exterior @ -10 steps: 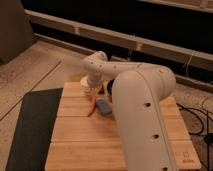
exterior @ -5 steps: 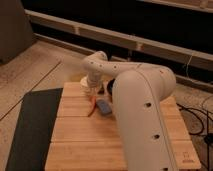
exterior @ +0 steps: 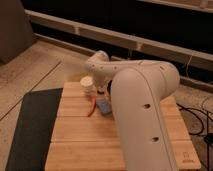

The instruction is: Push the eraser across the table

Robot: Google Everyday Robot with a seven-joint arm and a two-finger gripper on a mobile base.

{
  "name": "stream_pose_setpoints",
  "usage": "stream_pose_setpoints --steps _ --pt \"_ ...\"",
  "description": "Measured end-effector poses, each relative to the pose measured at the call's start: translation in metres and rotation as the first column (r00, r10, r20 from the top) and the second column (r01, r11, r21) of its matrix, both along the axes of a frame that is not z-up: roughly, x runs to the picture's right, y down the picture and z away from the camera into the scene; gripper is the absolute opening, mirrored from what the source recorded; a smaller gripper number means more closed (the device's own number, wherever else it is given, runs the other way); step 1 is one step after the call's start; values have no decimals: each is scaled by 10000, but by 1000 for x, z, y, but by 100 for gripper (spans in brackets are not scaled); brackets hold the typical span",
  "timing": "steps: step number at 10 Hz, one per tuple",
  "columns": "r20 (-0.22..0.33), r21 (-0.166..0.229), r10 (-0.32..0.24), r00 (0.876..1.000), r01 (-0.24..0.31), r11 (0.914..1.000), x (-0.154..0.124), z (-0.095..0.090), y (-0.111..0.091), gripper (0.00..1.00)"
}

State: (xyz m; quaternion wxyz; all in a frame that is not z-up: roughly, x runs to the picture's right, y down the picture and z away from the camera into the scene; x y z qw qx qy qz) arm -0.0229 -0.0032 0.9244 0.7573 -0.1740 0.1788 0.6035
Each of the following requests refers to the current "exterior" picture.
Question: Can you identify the orange tipped gripper finger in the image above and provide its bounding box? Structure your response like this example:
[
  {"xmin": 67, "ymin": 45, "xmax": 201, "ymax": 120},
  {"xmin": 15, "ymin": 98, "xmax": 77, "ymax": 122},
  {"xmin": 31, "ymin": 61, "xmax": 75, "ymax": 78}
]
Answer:
[{"xmin": 87, "ymin": 96, "xmax": 96, "ymax": 117}]

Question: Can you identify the black cable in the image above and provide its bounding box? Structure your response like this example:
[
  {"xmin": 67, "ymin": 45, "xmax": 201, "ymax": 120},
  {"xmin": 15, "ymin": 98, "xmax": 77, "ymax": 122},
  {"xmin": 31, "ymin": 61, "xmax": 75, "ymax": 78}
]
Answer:
[{"xmin": 176, "ymin": 96, "xmax": 213, "ymax": 171}]

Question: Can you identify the blue eraser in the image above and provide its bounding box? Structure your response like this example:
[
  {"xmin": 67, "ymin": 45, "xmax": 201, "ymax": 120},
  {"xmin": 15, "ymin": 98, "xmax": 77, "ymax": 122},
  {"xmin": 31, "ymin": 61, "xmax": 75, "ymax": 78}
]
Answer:
[{"xmin": 96, "ymin": 99, "xmax": 112, "ymax": 115}]

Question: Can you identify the dark floor mat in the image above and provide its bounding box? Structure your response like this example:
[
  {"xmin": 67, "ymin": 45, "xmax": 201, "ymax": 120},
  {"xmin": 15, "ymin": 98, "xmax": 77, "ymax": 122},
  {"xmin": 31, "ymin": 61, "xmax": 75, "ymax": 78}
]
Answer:
[{"xmin": 5, "ymin": 88, "xmax": 62, "ymax": 171}]

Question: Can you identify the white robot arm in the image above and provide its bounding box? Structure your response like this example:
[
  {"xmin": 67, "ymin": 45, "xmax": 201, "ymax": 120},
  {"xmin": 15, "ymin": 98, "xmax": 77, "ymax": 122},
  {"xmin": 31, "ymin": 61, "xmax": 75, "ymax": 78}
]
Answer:
[{"xmin": 85, "ymin": 51, "xmax": 180, "ymax": 171}]

